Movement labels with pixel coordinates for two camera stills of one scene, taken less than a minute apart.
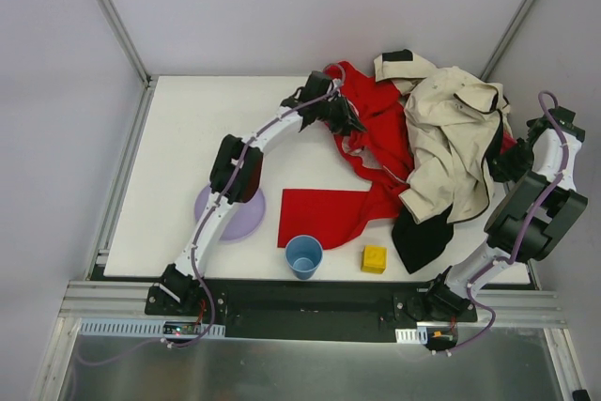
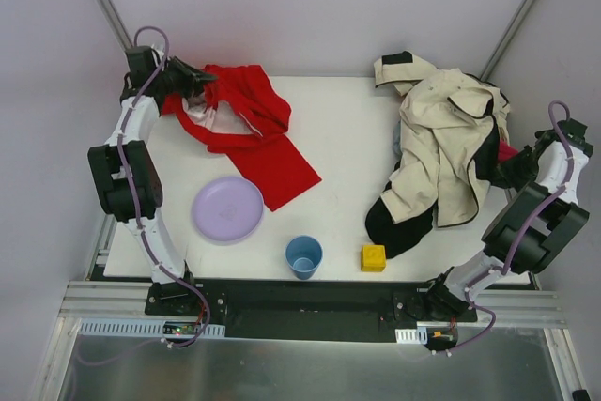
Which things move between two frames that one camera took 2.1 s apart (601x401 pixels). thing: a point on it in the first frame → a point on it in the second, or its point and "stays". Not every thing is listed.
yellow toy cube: x=374 y=259 stays
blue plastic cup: x=304 y=254 stays
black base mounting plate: x=309 y=309 stays
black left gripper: x=336 y=113 → x=186 y=78
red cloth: x=381 y=151 → x=241 y=114
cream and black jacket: x=454 y=125 stays
